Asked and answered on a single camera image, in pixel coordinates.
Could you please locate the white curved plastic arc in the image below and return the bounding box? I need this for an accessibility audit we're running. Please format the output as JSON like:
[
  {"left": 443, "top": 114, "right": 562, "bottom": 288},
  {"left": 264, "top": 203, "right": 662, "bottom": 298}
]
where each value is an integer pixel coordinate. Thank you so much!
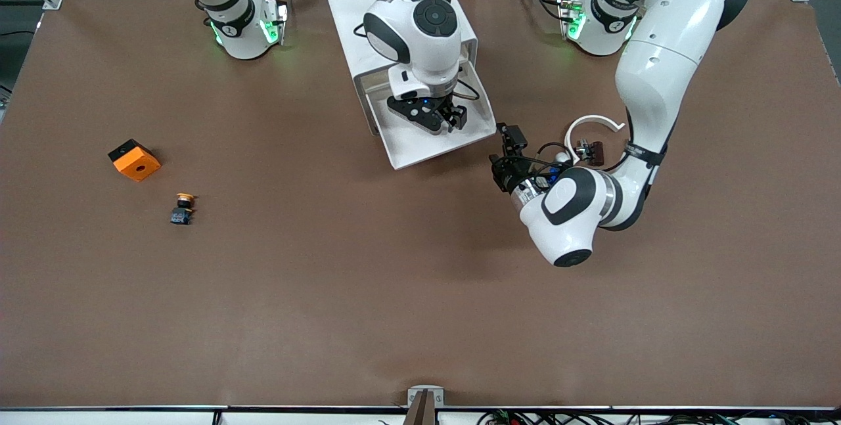
[{"left": 564, "top": 114, "right": 626, "bottom": 169}]

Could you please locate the small brown electrical component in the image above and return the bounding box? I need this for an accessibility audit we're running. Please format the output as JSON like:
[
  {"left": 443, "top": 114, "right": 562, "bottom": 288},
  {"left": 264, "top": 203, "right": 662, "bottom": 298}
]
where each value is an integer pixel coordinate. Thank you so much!
[{"left": 576, "top": 140, "right": 606, "bottom": 168}]

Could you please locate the orange box with black side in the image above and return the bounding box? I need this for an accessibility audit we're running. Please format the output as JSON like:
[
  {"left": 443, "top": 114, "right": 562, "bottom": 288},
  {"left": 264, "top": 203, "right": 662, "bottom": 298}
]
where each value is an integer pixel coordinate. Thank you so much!
[{"left": 108, "top": 139, "right": 162, "bottom": 183}]

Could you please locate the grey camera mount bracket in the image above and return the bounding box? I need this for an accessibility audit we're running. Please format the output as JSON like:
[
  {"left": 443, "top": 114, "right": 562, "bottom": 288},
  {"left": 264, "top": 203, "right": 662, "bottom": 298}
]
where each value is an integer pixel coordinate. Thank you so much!
[{"left": 404, "top": 384, "right": 445, "bottom": 425}]

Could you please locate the yellow push button switch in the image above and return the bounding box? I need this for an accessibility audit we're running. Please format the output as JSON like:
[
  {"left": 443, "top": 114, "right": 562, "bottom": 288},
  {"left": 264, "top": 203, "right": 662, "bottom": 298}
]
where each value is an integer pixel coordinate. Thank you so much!
[{"left": 170, "top": 192, "right": 198, "bottom": 227}]

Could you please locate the black metal table rail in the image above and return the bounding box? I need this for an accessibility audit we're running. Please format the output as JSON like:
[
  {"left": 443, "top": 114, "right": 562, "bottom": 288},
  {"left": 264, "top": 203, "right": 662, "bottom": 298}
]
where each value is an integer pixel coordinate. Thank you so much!
[{"left": 0, "top": 404, "right": 841, "bottom": 413}]

